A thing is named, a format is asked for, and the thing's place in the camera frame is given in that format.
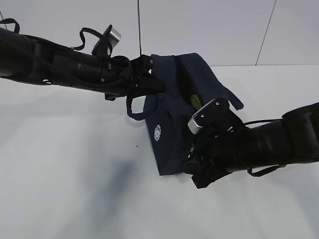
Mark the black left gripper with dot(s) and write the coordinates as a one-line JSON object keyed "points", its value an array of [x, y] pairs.
{"points": [[134, 81]]}

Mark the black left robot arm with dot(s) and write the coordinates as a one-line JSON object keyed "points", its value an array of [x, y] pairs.
{"points": [[32, 60]]}

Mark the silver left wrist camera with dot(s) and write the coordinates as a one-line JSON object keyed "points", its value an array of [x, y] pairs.
{"points": [[106, 44]]}

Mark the navy blue lunch bag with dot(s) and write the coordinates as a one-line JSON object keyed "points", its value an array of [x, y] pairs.
{"points": [[167, 114]]}

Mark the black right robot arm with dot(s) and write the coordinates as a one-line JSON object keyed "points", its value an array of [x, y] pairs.
{"points": [[267, 145]]}

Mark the glass container green lid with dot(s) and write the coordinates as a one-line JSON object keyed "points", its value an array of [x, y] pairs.
{"points": [[195, 101]]}

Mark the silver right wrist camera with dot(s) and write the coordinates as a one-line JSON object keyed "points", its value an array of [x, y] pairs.
{"points": [[217, 114]]}

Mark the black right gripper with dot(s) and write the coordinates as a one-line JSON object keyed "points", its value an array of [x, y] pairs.
{"points": [[214, 155]]}

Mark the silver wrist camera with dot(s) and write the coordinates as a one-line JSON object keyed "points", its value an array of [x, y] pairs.
{"points": [[106, 44], [217, 114]]}

